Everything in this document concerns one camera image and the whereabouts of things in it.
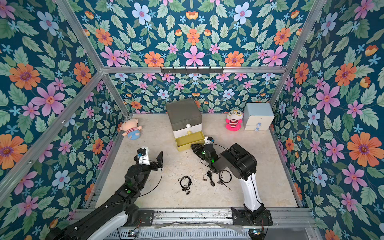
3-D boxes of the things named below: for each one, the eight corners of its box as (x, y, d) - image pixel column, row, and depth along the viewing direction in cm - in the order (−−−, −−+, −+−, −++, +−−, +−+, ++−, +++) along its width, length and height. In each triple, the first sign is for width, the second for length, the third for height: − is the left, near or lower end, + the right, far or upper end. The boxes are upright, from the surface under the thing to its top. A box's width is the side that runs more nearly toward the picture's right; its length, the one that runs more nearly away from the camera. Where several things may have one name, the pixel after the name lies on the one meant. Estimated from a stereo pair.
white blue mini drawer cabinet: (244, 132, 111) (249, 118, 99) (240, 117, 122) (244, 102, 109) (268, 132, 111) (276, 118, 99) (262, 117, 122) (269, 102, 109)
